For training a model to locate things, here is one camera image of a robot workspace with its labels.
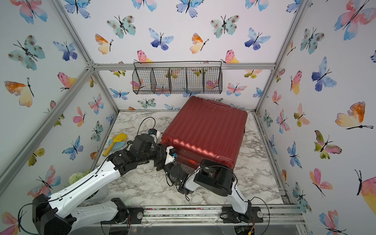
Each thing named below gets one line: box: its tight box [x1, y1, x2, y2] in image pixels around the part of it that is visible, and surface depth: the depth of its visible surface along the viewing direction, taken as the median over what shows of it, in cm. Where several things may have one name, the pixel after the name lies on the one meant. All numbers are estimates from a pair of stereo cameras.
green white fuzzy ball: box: [68, 171, 86, 185], surface depth 72 cm
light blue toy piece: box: [108, 139, 126, 154], surface depth 102 cm
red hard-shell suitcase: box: [160, 95, 248, 169], surface depth 81 cm
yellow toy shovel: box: [102, 132, 128, 157], surface depth 103 cm
